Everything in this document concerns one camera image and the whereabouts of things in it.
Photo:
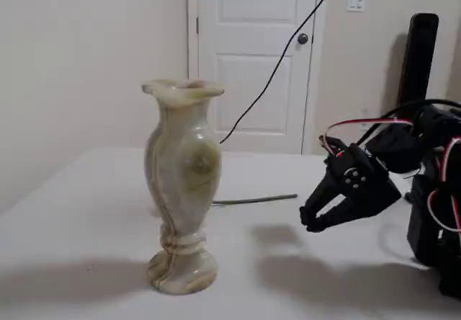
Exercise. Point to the dark round door knob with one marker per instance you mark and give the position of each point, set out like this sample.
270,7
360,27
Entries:
302,38

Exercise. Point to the white wall outlet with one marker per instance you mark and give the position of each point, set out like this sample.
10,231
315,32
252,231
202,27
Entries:
365,122

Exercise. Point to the white door frame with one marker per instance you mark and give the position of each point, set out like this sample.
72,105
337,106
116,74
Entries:
192,64

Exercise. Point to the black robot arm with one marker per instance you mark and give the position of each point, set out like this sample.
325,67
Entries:
436,208

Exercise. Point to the black tower speaker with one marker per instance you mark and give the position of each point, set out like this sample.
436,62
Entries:
419,53

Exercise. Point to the white wall light switch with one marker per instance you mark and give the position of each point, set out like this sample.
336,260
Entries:
356,1

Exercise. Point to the marbled onyx stone vase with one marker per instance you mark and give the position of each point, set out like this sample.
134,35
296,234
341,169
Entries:
183,176

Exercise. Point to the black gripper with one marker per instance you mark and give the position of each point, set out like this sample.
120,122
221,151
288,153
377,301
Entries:
360,187

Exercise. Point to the white panel door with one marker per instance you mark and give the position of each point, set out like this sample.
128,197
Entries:
255,57

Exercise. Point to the metal door hinge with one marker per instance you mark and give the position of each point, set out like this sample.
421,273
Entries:
197,24

